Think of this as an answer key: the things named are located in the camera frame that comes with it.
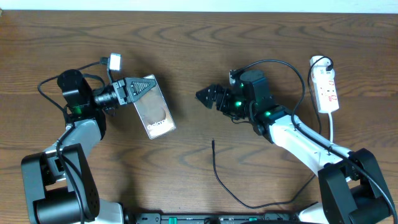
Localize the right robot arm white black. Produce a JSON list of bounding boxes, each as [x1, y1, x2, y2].
[[196, 70, 397, 223]]

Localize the black usb charger cable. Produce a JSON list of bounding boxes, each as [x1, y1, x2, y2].
[[211, 55, 335, 210]]

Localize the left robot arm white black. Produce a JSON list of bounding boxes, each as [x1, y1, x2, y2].
[[21, 69, 157, 223]]

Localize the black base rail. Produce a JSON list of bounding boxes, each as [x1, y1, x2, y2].
[[124, 213, 300, 224]]

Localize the white power strip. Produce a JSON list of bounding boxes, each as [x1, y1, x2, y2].
[[310, 55, 339, 114]]

